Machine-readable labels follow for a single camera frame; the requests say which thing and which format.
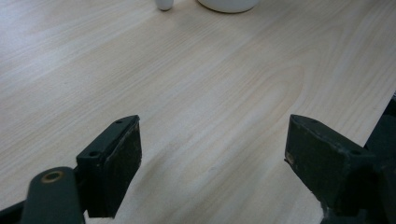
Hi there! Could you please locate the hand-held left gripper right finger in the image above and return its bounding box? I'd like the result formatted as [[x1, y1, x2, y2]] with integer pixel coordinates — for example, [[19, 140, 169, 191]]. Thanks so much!
[[284, 113, 378, 217]]

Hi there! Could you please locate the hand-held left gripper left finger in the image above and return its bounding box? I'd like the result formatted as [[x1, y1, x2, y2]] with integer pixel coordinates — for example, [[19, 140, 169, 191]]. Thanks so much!
[[76, 114, 143, 219]]

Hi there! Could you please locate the white cup with handle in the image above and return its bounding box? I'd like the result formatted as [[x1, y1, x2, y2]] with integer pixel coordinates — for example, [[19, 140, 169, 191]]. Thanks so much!
[[154, 0, 262, 14]]

